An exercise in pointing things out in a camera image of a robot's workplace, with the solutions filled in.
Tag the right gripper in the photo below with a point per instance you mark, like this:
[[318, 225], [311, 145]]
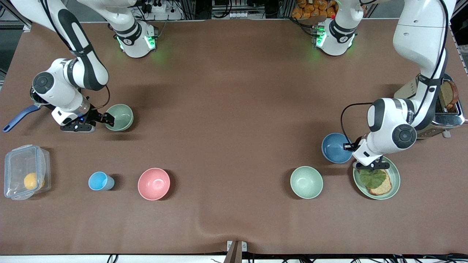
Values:
[[95, 116]]

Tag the pink bowl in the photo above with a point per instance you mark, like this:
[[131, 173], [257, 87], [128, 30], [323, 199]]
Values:
[[153, 183]]

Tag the yellow round fruit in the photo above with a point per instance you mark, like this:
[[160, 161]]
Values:
[[31, 180]]

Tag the green plate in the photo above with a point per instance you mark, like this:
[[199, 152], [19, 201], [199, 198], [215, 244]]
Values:
[[395, 179]]

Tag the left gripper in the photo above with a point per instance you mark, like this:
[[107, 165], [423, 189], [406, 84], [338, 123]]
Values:
[[356, 143]]

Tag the metal table bracket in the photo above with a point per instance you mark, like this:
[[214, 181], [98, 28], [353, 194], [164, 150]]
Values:
[[236, 252]]

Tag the clear plastic lidded container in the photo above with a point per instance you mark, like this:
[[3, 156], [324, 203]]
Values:
[[18, 164]]

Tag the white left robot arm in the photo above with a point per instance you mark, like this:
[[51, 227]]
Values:
[[387, 117]]

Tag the aluminium frame strut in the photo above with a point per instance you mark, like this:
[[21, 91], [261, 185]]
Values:
[[25, 27]]

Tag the beige metal toaster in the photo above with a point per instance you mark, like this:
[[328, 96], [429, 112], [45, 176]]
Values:
[[444, 120]]

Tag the bag of orange fruit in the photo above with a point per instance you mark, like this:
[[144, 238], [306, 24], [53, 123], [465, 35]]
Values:
[[310, 9]]

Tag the toast slice in toaster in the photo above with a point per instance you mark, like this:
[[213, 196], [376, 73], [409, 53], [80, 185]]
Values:
[[448, 93]]

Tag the pale green bowl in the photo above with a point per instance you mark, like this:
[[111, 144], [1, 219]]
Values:
[[122, 117], [306, 182]]

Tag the brown bread slice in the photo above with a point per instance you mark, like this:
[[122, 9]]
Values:
[[382, 188]]

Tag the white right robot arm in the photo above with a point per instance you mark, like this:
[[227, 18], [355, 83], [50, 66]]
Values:
[[58, 91]]

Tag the blue bowl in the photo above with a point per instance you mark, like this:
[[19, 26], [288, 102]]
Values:
[[334, 148]]

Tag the light blue cup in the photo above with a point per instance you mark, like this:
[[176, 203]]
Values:
[[98, 180]]

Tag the white power strip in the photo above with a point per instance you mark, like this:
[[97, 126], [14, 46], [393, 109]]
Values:
[[161, 7]]

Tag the green lettuce leaf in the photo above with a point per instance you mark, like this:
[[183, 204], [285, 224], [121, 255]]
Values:
[[373, 178]]

